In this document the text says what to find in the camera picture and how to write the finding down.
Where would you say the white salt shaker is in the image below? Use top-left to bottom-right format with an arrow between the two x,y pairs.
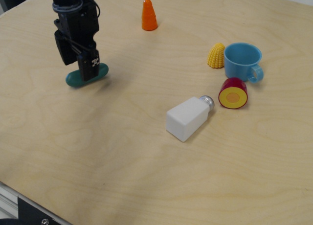
166,95 -> 215,142

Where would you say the black corner bracket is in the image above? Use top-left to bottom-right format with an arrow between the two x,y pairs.
18,197 -> 62,225

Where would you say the green toy cucumber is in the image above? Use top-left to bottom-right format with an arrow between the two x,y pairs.
66,63 -> 109,88

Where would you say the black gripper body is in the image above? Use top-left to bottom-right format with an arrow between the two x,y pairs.
53,0 -> 100,53

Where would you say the yellow toy corn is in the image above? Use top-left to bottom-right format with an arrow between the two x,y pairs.
207,43 -> 225,68

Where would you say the blue plastic cup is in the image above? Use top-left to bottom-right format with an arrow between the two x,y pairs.
224,43 -> 264,83

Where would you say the red yellow toy cylinder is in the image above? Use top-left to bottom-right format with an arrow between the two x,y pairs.
218,77 -> 248,109

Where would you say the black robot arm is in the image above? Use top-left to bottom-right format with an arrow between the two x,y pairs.
52,0 -> 100,82

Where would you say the orange toy carrot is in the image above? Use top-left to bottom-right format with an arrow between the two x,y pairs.
141,0 -> 158,31

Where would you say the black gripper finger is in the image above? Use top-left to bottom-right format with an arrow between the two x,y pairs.
77,49 -> 100,81
54,30 -> 80,65

